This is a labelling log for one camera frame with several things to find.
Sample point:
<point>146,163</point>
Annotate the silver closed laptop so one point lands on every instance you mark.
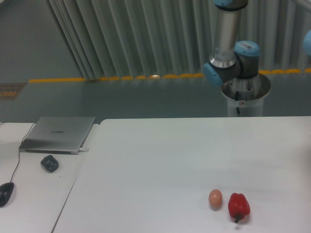
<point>61,135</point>

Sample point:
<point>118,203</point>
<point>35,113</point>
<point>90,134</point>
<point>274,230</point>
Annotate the grey pleated curtain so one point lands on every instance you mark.
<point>134,38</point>

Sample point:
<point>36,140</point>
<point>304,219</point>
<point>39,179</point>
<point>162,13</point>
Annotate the black computer mouse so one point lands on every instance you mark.
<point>6,191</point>

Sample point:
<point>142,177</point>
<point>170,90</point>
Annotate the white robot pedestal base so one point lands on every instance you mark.
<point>245,97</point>

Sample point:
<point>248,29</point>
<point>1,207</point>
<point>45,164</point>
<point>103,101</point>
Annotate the red bell pepper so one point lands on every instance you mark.
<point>238,207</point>

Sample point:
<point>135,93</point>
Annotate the small black controller device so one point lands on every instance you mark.
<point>50,164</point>

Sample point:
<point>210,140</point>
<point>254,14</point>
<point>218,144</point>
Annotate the brown egg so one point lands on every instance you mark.
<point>215,198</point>

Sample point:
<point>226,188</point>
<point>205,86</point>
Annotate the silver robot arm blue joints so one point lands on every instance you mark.
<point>226,46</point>

